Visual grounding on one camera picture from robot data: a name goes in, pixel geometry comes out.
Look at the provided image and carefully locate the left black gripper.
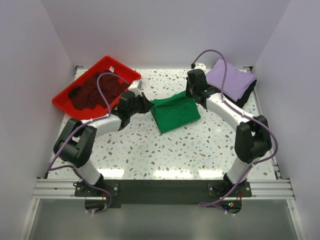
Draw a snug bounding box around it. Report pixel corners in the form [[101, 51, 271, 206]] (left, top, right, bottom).
[[127, 92, 154, 117]]

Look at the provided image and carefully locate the green t shirt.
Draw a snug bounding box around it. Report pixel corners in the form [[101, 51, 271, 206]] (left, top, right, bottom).
[[150, 91, 201, 134]]

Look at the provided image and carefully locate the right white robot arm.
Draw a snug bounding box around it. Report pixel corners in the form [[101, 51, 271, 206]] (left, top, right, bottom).
[[185, 69, 272, 197]]

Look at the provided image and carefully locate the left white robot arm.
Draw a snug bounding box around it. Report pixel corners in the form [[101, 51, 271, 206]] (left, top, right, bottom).
[[48, 90, 154, 196]]

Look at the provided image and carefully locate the folded lilac t shirt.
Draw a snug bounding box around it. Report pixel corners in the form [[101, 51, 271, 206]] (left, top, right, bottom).
[[206, 58, 257, 103]]

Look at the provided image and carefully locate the white tag in bin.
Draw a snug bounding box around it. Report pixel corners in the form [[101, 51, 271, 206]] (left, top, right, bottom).
[[109, 66, 115, 73]]

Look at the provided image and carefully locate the dark red t shirt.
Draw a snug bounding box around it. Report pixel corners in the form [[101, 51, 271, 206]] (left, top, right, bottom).
[[68, 70, 130, 111]]

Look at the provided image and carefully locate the folded black t shirt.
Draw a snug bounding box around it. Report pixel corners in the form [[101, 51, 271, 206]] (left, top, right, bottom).
[[235, 79, 257, 108]]

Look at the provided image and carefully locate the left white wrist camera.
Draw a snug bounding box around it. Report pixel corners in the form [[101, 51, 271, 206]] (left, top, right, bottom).
[[128, 79, 143, 91]]

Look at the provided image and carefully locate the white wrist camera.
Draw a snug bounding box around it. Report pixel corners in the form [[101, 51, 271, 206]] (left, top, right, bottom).
[[190, 62, 207, 72], [128, 79, 143, 91]]

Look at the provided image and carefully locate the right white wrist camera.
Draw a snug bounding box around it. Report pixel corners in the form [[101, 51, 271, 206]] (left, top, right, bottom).
[[190, 62, 207, 72]]

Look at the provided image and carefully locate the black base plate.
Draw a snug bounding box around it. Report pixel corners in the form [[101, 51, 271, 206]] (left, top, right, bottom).
[[73, 179, 252, 210]]

